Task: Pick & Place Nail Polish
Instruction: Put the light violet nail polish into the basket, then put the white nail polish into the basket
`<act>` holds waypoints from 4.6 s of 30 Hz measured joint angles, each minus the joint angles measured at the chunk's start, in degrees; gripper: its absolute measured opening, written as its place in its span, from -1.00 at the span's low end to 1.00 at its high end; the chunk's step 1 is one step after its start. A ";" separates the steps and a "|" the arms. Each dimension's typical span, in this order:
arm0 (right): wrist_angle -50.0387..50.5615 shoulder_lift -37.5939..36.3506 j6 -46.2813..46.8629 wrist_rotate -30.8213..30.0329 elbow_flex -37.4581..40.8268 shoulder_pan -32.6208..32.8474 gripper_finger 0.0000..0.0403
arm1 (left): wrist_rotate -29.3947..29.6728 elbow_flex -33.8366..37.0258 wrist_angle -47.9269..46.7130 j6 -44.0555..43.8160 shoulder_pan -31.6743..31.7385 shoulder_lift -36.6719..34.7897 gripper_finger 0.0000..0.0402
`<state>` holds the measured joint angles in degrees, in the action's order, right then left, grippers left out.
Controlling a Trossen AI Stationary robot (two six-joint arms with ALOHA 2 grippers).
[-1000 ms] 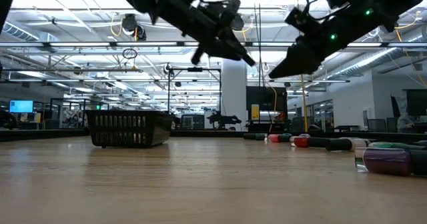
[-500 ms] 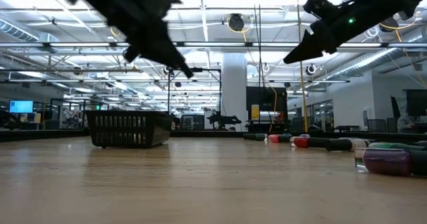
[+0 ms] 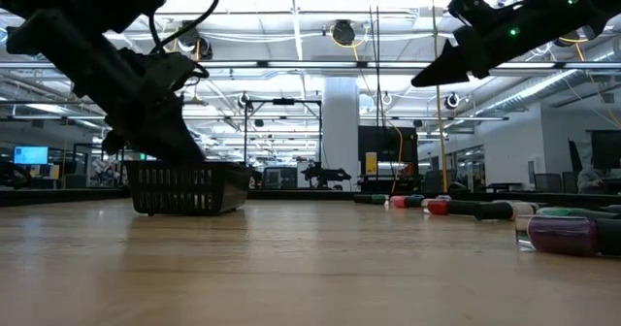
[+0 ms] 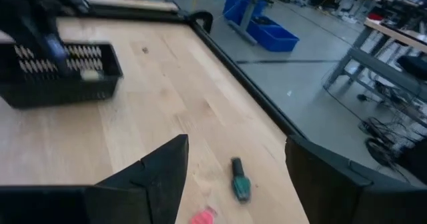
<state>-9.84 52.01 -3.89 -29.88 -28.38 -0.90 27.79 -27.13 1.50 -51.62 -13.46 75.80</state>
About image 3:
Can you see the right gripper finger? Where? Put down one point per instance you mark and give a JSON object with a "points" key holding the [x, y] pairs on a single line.
{"points": [[456, 64]]}

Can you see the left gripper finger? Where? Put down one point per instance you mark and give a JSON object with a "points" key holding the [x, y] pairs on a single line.
{"points": [[165, 137]]}

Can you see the black plastic mesh basket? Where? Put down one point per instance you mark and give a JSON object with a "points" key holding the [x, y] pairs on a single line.
{"points": [[186, 190]]}

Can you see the lavender nail polish bottle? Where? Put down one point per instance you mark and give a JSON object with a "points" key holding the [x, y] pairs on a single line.
{"points": [[444, 198]]}

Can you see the dark red nail polish bottle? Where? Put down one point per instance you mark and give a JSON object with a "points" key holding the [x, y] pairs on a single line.
{"points": [[438, 208]]}

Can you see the dark green nail polish bottle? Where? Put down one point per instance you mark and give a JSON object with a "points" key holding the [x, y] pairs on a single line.
{"points": [[381, 199]]}

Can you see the bright green nail polish bottle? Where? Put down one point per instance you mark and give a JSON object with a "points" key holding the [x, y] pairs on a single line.
{"points": [[558, 212]]}

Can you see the purple nail polish bottle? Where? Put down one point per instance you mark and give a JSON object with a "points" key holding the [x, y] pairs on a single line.
{"points": [[563, 236]]}

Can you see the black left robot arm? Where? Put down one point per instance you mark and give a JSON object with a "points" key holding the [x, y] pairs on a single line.
{"points": [[48, 40]]}

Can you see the black background robot arm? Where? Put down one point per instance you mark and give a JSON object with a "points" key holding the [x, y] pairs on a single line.
{"points": [[325, 174]]}

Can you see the black cabinet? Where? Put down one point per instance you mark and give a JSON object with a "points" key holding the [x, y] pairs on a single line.
{"points": [[388, 141]]}

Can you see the blue lit computer monitor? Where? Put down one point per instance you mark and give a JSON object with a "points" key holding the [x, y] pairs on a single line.
{"points": [[30, 154]]}

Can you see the yellow sign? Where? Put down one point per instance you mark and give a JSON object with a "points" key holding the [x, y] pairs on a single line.
{"points": [[371, 163]]}

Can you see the white square column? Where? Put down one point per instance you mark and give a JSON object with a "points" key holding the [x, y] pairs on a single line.
{"points": [[340, 132]]}

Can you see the black computer monitor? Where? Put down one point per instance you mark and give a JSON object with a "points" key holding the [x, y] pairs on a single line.
{"points": [[605, 149]]}

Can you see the black mesh office chair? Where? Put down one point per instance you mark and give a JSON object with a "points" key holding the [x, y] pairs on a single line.
{"points": [[548, 183]]}

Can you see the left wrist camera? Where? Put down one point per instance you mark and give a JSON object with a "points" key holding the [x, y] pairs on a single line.
{"points": [[167, 69]]}

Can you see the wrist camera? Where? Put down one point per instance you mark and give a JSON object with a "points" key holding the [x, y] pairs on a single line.
{"points": [[167, 69], [470, 6]]}

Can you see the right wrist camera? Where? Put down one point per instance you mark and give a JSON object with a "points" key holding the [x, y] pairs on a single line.
{"points": [[470, 6]]}

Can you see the black background rig frame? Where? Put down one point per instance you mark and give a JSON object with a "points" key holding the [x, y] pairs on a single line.
{"points": [[283, 101]]}

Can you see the black aluminium table frame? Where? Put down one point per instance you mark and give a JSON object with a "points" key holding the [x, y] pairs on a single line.
{"points": [[301, 195]]}

